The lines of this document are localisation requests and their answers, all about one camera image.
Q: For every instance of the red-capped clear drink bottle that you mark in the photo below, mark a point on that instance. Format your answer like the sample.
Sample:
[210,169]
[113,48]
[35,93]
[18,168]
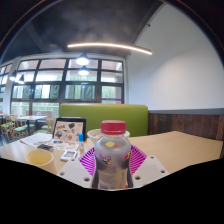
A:
[111,161]

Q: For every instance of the light wooden dining table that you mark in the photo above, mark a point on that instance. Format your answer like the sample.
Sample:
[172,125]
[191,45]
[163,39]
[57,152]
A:
[31,118]

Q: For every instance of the group of dark pendant lamps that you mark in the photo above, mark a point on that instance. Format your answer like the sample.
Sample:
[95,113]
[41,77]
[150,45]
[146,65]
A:
[82,60]

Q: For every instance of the white paper sheets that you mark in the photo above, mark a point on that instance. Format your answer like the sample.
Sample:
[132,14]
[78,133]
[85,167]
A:
[35,139]

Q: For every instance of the long curved linear light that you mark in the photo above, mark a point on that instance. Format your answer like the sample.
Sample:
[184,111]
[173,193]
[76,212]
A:
[110,45]

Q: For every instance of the group of green-seated wooden chairs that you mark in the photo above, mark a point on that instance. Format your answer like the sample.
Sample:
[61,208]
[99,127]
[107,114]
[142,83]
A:
[18,128]

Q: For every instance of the black-framed tablet with pictures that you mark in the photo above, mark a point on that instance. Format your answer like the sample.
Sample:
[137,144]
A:
[68,129]

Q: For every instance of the small blue-capped white bottle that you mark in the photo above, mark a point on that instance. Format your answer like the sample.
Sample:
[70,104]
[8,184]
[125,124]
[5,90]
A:
[81,141]

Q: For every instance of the green upholstered bench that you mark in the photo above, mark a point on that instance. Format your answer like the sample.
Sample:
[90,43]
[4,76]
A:
[136,115]

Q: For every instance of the white ceramic bowl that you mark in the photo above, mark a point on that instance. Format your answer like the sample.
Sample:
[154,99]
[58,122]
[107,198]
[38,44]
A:
[93,135]

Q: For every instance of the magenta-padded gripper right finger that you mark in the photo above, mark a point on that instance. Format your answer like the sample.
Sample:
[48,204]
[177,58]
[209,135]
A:
[150,169]

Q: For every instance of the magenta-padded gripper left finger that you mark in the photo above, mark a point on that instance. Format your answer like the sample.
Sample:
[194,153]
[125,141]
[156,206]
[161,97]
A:
[75,171]

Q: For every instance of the small white flat device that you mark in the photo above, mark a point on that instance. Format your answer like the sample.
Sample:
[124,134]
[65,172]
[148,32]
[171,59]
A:
[69,155]

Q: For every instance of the small dark phone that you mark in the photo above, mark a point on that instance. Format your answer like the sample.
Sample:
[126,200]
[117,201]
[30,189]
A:
[45,147]

